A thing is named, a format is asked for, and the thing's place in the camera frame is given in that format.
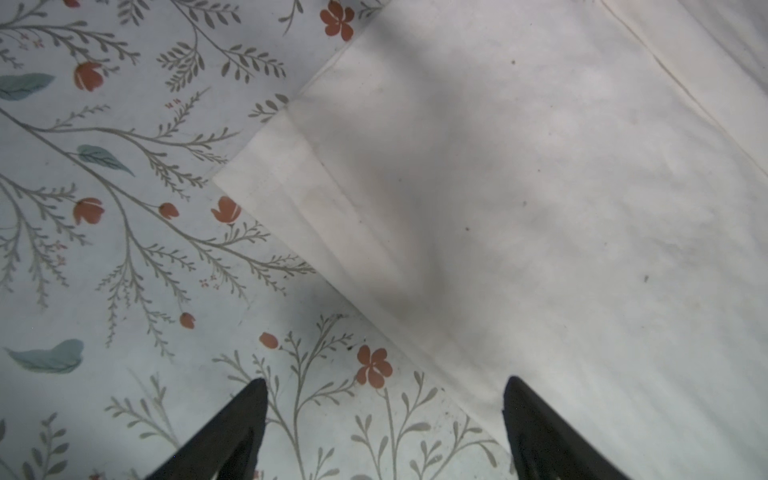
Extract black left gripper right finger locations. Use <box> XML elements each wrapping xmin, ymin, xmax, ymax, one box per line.
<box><xmin>503</xmin><ymin>376</ymin><xmax>628</xmax><ymax>480</ymax></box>

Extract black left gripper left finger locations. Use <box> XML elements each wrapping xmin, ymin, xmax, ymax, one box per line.
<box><xmin>148</xmin><ymin>378</ymin><xmax>268</xmax><ymax>480</ymax></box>

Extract white printed t shirt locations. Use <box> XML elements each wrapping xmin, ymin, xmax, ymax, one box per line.
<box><xmin>215</xmin><ymin>1</ymin><xmax>767</xmax><ymax>479</ymax></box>

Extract floral patterned table mat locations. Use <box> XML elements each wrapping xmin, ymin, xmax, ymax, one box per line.
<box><xmin>1</xmin><ymin>1</ymin><xmax>512</xmax><ymax>479</ymax></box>

